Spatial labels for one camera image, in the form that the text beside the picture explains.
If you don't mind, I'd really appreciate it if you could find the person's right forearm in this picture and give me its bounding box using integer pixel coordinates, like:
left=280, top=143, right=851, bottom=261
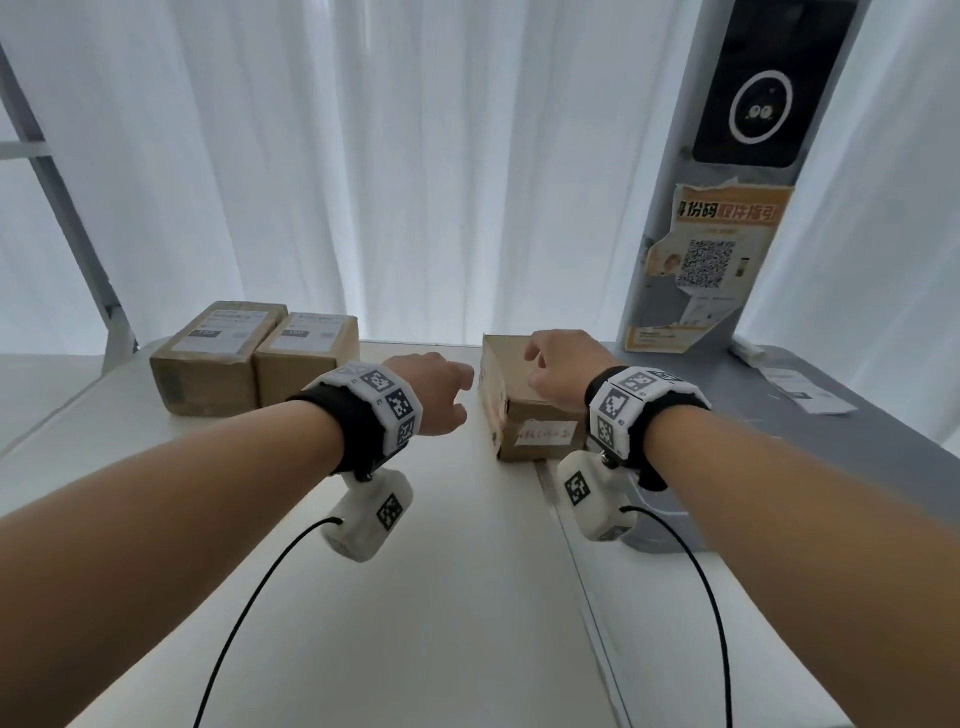
left=643, top=408, right=960, bottom=728

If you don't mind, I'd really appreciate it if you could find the person's right hand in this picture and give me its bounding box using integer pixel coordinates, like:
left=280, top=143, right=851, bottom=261
left=523, top=329, right=624, bottom=413

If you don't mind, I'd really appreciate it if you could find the right wrist marker band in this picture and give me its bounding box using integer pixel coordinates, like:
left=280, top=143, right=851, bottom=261
left=584, top=365, right=712, bottom=493

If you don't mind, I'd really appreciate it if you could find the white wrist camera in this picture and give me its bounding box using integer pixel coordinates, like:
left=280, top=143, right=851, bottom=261
left=321, top=468, right=415, bottom=564
left=555, top=450, right=639, bottom=543

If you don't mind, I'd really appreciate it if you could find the black right camera cable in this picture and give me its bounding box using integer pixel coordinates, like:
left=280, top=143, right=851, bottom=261
left=620, top=506, right=734, bottom=728

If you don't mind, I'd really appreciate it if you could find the grey metal frame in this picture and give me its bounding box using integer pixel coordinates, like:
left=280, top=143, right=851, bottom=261
left=0, top=43, right=141, bottom=374

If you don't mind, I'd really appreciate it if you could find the left wrist marker band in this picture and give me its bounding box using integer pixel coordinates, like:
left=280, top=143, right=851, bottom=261
left=288, top=361, right=426, bottom=482

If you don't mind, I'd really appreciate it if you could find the white curtain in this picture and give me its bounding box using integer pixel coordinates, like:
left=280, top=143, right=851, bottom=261
left=0, top=0, right=960, bottom=451

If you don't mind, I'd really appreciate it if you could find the large labelled cardboard box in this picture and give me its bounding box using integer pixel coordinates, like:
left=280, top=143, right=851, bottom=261
left=149, top=300, right=289, bottom=418

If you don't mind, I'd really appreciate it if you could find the black left camera cable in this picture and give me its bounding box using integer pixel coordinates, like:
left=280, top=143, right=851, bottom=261
left=192, top=517, right=347, bottom=728

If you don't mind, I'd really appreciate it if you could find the person's left forearm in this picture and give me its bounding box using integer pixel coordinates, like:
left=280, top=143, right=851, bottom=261
left=0, top=400, right=348, bottom=728

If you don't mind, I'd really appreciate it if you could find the white paper slip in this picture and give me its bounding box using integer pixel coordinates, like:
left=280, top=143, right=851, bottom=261
left=756, top=364, right=858, bottom=416

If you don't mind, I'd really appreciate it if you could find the cardboard box with handwritten label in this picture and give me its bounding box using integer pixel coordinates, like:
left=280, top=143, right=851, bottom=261
left=479, top=333, right=591, bottom=463

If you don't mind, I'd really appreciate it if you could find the orange and white poster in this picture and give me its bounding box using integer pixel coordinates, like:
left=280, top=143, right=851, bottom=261
left=624, top=179, right=795, bottom=354

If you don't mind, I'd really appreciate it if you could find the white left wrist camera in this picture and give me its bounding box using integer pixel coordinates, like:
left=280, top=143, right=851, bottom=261
left=321, top=468, right=415, bottom=564

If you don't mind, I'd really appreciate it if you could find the person's left hand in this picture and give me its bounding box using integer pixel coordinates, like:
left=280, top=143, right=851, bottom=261
left=382, top=352, right=476, bottom=437

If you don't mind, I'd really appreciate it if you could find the small labelled cardboard box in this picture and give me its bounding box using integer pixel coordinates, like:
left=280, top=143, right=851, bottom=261
left=254, top=312, right=360, bottom=411

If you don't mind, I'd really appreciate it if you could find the grey metal pillar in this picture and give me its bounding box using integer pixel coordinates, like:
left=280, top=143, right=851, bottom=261
left=615, top=0, right=876, bottom=355

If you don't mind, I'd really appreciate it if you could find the black scanner device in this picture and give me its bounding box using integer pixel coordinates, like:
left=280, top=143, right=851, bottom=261
left=690, top=0, right=861, bottom=168

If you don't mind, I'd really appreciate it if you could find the black camera cable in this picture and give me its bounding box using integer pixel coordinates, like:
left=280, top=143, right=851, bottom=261
left=192, top=517, right=347, bottom=728
left=620, top=506, right=734, bottom=728

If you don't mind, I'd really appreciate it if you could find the wrist marker band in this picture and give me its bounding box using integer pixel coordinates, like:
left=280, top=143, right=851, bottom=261
left=584, top=365, right=712, bottom=493
left=288, top=361, right=426, bottom=482

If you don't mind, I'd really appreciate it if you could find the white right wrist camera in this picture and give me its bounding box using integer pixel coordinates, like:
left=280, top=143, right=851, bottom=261
left=555, top=450, right=639, bottom=543

